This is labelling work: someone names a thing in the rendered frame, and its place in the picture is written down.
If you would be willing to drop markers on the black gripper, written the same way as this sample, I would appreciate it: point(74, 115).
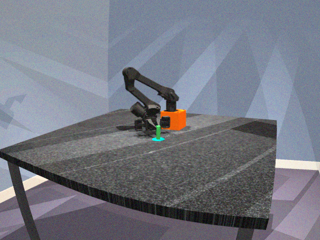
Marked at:
point(151, 122)

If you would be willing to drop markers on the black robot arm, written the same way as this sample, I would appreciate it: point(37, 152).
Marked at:
point(130, 74)

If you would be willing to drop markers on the green rectangular post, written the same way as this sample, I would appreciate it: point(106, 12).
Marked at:
point(158, 132)

